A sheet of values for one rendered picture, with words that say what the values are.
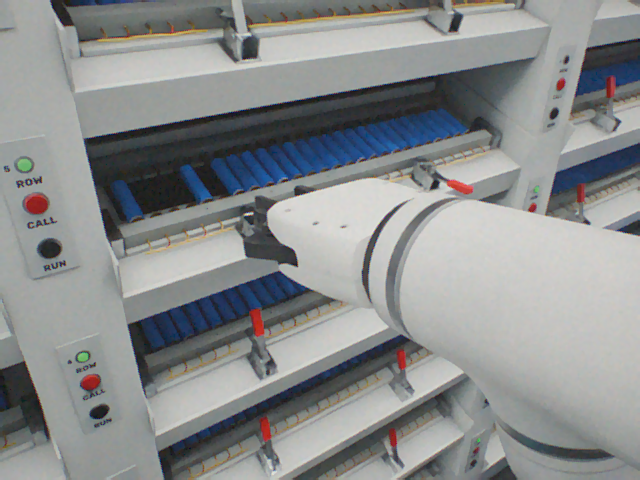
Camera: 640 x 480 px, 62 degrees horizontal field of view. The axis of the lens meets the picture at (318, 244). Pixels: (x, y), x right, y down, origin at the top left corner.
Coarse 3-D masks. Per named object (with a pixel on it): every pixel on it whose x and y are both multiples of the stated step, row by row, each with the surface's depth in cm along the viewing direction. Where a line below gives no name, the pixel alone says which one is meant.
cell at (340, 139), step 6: (336, 132) 75; (336, 138) 74; (342, 138) 74; (342, 144) 73; (348, 144) 73; (348, 150) 73; (354, 150) 72; (354, 156) 72; (360, 156) 72; (354, 162) 72
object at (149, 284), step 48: (384, 96) 82; (480, 96) 83; (96, 144) 61; (144, 144) 64; (528, 144) 78; (96, 192) 61; (432, 192) 72; (480, 192) 79; (240, 240) 60; (144, 288) 53; (192, 288) 57
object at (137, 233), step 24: (432, 144) 76; (456, 144) 77; (480, 144) 81; (360, 168) 69; (384, 168) 71; (264, 192) 63; (288, 192) 63; (168, 216) 57; (192, 216) 58; (216, 216) 59; (144, 240) 56; (168, 240) 56; (192, 240) 57
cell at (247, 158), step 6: (240, 156) 68; (246, 156) 67; (252, 156) 68; (246, 162) 67; (252, 162) 67; (258, 162) 67; (252, 168) 66; (258, 168) 66; (252, 174) 66; (258, 174) 66; (264, 174) 65; (258, 180) 65; (264, 180) 65; (270, 180) 65; (264, 186) 65
